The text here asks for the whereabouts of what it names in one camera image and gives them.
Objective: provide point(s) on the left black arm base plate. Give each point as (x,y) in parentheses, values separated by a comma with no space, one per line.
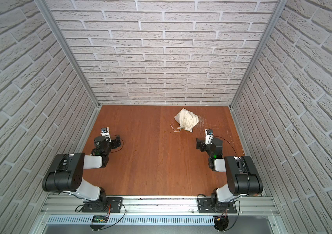
(111,204)

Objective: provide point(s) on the right small electronics board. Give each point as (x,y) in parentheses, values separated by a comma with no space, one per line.
(221,223)

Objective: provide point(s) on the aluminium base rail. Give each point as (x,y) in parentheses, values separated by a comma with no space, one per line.
(251,206)

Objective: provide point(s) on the aluminium corner post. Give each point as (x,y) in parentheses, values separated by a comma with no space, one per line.
(279,7)
(49,18)

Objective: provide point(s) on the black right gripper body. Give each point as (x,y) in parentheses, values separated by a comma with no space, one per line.
(200,144)

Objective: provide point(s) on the white perforated vent strip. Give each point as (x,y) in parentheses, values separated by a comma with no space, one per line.
(173,220)

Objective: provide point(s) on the left small electronics board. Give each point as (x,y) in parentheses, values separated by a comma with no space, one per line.
(98,222)

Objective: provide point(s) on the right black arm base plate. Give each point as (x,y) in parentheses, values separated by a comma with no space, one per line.
(207,206)

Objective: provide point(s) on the right aluminium corner post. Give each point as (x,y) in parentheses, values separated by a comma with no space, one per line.
(279,7)

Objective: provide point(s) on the left aluminium corner post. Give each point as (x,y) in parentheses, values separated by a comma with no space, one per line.
(49,18)

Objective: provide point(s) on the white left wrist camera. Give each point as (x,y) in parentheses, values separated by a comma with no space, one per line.
(105,133)

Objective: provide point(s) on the cream cloth drawstring soil bag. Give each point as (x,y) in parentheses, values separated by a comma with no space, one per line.
(186,119)

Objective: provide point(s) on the small electronics board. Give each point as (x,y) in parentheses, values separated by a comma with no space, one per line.
(98,222)
(221,223)

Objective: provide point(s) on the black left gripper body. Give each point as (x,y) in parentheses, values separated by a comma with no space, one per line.
(115,142)

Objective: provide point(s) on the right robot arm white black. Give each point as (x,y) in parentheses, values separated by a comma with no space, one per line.
(242,175)

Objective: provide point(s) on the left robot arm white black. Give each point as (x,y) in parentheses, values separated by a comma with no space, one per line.
(65,174)

